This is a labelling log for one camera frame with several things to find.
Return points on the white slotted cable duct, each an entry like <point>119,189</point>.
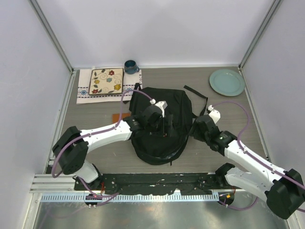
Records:
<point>85,197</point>

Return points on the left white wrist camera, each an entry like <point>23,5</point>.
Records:
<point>161,105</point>

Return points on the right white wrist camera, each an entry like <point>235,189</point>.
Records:
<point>213,113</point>

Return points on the brown leather wallet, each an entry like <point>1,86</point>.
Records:
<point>115,117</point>

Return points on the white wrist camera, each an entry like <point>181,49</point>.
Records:
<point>161,105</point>
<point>213,113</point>

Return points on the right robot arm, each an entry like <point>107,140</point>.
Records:
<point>283,191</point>

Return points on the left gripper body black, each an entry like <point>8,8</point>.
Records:
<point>157,128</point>

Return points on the light teal plate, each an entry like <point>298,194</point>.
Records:
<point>227,82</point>

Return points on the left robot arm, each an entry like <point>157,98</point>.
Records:
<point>73,146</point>

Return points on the floral square trivet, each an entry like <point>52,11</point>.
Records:
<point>105,81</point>

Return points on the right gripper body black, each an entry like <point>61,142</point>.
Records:
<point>197,134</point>

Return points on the dark blue mug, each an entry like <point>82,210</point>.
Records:
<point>131,67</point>

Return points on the black student backpack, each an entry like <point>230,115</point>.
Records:
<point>156,149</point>

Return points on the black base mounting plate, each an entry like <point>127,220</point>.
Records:
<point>158,184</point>

